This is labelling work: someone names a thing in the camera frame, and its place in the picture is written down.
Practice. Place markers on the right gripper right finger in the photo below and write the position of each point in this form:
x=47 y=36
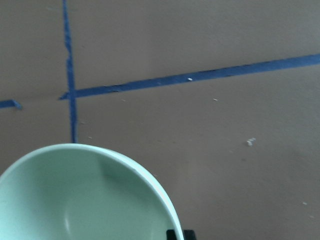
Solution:
x=189 y=234

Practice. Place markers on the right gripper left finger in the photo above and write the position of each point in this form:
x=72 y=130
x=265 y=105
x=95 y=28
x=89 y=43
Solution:
x=170 y=234

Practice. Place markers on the green bowl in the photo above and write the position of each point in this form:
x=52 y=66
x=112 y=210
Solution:
x=83 y=192

